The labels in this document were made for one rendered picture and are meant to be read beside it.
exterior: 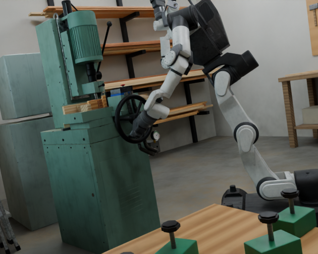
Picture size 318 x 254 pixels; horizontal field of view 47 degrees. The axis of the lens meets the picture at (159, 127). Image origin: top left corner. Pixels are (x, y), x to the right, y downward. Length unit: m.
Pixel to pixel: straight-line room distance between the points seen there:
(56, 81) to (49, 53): 0.20
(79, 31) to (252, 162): 1.30
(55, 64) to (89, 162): 0.73
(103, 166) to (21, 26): 2.87
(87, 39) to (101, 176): 0.84
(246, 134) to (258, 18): 3.54
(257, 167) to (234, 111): 0.36
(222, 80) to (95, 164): 0.88
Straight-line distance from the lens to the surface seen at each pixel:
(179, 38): 1.88
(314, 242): 1.01
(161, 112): 1.83
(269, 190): 2.20
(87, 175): 2.23
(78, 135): 2.21
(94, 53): 2.32
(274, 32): 5.34
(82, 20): 2.34
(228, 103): 2.13
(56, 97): 2.56
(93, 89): 2.33
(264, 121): 5.58
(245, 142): 2.12
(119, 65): 5.18
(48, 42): 2.57
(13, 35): 4.68
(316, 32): 5.00
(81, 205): 2.39
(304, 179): 2.23
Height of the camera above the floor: 0.96
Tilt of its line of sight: 6 degrees down
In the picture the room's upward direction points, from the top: 9 degrees counter-clockwise
